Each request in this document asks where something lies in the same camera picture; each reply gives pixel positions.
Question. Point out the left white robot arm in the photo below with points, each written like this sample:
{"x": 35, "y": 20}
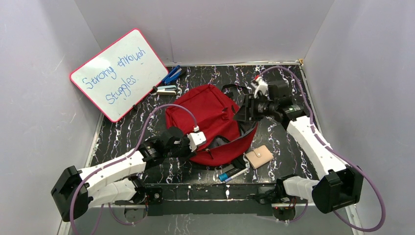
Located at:
{"x": 78, "y": 190}

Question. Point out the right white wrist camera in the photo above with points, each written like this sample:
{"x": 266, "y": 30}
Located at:
{"x": 260, "y": 86}

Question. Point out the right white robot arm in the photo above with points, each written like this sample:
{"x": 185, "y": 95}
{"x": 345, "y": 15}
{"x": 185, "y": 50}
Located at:
{"x": 338, "y": 185}

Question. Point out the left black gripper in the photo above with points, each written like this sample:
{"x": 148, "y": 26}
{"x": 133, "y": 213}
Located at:
{"x": 183, "y": 145}

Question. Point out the blue stapler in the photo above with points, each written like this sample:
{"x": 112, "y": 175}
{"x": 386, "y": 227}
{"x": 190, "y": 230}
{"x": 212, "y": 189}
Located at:
{"x": 166, "y": 86}

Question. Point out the white board pink frame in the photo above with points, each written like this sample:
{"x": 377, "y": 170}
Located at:
{"x": 121, "y": 75}

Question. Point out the red student backpack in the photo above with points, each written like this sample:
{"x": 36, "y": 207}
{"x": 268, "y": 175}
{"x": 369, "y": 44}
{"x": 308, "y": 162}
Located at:
{"x": 210, "y": 109}

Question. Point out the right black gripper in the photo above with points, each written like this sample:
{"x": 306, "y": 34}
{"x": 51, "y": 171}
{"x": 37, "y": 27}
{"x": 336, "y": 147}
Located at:
{"x": 246, "y": 112}

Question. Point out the beige small wallet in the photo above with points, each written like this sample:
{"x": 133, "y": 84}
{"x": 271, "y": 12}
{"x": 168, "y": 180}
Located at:
{"x": 259, "y": 156}

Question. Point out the black marker blue cap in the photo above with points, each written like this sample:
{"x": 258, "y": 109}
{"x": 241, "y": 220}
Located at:
{"x": 228, "y": 174}

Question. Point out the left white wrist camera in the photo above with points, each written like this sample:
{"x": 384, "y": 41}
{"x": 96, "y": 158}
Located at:
{"x": 196, "y": 139}

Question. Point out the white pen blue cap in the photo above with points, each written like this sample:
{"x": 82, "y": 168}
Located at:
{"x": 236, "y": 175}

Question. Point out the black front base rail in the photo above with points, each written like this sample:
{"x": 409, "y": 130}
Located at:
{"x": 213, "y": 199}

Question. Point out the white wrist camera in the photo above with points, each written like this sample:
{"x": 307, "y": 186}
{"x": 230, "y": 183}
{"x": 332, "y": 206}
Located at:
{"x": 196, "y": 139}
{"x": 260, "y": 86}

